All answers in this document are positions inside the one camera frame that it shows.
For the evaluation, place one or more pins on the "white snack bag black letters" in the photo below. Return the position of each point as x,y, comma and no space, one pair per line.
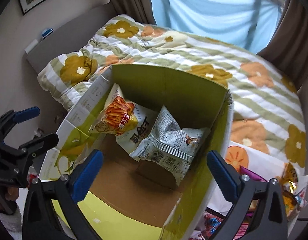
131,139

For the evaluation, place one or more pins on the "purple snack bag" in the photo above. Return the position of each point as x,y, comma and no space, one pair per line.
252,175

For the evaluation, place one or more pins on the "newspaper print snack bag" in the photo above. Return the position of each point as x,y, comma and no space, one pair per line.
170,146

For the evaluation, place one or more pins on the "grey headboard panel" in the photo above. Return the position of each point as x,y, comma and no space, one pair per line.
71,36

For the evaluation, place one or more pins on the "orange cheese stick snack bag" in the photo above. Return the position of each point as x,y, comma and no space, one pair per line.
118,116

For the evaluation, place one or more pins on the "blue white item on headboard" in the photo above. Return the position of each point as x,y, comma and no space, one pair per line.
47,32

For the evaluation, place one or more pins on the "persimmon print white sheet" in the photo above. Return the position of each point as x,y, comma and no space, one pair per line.
244,158

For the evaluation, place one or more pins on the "brown drape right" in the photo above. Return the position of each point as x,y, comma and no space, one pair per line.
288,48

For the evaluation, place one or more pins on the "gold yellow snack bag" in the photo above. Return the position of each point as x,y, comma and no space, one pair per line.
294,187

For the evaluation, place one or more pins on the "floral striped quilt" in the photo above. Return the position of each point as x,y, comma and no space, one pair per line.
267,111

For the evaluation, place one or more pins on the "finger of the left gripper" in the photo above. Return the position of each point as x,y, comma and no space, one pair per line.
11,118
39,145

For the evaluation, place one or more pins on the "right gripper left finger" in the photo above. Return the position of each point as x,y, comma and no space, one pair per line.
40,219

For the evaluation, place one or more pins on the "light blue window curtain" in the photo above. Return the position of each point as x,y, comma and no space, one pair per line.
249,24

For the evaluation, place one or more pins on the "green cardboard snack box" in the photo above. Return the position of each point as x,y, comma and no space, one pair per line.
158,188

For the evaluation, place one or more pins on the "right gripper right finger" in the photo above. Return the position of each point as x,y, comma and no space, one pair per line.
269,220

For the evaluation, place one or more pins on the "person's left hand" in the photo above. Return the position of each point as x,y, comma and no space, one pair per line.
8,197

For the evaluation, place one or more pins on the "colourful snack bag pile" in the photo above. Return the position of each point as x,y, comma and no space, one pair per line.
211,220

